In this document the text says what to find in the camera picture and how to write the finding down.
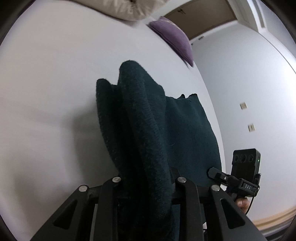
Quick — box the white bed mattress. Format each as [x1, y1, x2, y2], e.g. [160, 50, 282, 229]
[1, 1, 224, 240]

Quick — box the dark green knitted garment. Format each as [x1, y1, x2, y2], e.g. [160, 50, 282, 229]
[96, 61, 222, 240]

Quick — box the purple cushion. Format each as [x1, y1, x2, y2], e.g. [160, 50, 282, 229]
[148, 16, 194, 67]

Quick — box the right hand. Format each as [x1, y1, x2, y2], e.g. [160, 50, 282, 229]
[236, 197, 250, 214]

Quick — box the brown wooden door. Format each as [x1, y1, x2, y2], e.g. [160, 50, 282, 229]
[165, 0, 237, 40]

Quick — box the black camera box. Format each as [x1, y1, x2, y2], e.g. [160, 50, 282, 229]
[231, 149, 261, 184]

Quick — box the lower wall socket plate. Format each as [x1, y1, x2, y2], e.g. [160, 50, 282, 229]
[248, 123, 255, 132]

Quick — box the upper wall switch plate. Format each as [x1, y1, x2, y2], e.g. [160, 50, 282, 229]
[240, 102, 247, 110]

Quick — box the beige folded duvet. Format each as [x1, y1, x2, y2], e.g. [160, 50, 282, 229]
[74, 0, 168, 21]

